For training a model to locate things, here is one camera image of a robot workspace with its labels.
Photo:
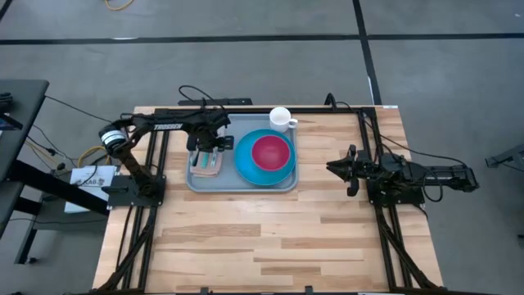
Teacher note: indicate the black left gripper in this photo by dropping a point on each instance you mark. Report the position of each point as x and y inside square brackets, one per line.
[209, 141]

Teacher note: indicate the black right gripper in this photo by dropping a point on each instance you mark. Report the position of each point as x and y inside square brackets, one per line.
[362, 168]

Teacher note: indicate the beige cloth napkin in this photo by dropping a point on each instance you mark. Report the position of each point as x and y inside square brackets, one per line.
[206, 171]

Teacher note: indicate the blue plate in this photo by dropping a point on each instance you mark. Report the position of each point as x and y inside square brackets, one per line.
[243, 164]

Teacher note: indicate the pink bowl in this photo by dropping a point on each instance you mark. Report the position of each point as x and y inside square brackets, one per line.
[270, 153]

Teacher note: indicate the white mug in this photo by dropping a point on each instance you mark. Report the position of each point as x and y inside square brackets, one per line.
[279, 116]

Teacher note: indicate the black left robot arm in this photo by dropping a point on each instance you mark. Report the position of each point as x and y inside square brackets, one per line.
[168, 125]

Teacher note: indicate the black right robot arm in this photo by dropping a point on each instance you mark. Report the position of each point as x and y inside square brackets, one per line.
[450, 176]

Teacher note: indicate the grey plastic tray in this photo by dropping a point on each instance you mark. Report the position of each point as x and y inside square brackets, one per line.
[233, 184]

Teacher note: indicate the black power strip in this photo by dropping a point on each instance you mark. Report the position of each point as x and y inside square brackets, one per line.
[237, 101]

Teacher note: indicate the white paper sheet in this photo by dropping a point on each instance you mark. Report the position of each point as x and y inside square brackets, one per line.
[78, 196]

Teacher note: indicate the black desk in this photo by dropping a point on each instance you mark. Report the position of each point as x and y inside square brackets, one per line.
[20, 123]

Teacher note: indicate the black object on desk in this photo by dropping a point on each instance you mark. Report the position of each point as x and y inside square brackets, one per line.
[5, 101]

